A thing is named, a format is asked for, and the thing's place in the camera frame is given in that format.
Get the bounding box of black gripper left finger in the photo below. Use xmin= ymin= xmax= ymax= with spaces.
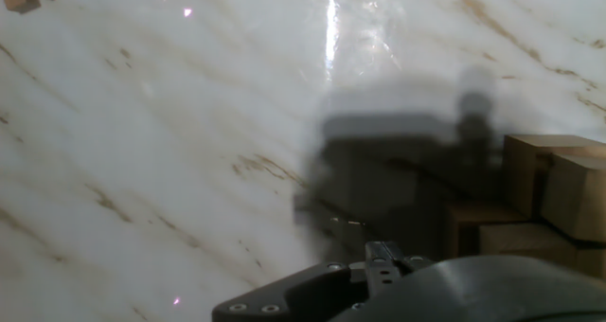
xmin=211 ymin=241 xmax=408 ymax=322

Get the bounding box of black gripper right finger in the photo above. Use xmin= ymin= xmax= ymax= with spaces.
xmin=401 ymin=254 xmax=436 ymax=272

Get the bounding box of large wooden cube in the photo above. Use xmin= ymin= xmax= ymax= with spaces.
xmin=540 ymin=153 xmax=606 ymax=245
xmin=477 ymin=222 xmax=606 ymax=280
xmin=502 ymin=134 xmax=606 ymax=219
xmin=443 ymin=201 xmax=527 ymax=259

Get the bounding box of marble pattern table sheet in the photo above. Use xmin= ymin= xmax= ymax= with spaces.
xmin=0 ymin=0 xmax=606 ymax=322

